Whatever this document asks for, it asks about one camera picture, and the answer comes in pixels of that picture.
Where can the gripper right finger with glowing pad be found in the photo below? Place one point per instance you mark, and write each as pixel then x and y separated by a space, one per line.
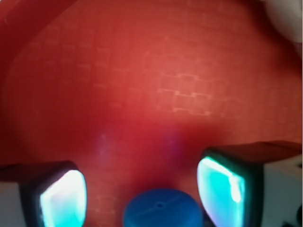
pixel 256 184

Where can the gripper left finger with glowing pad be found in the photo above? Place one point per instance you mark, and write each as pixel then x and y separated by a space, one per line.
pixel 49 194

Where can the blue plastic bottle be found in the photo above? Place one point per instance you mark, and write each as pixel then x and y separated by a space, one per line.
pixel 163 208

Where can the red plastic tray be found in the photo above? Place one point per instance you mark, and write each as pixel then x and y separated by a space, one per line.
pixel 132 91

